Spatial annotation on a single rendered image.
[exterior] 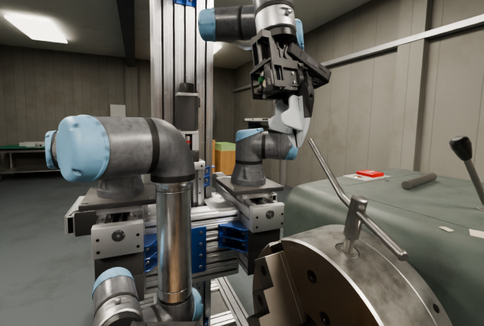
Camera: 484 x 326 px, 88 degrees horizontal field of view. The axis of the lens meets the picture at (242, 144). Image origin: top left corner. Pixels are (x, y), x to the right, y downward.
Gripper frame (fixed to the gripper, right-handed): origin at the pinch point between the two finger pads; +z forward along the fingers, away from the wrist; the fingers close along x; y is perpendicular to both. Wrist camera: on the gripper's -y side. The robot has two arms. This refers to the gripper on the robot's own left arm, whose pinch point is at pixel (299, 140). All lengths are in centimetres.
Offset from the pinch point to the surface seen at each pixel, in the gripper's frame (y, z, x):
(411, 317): -0.2, 24.8, 14.6
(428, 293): -5.9, 24.1, 14.2
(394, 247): 5.1, 14.9, 17.2
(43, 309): 68, 86, -219
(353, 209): 1.8, 11.7, 10.4
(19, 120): 185, -193, -754
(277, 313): 10.0, 26.2, 0.6
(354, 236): 1.3, 15.6, 9.4
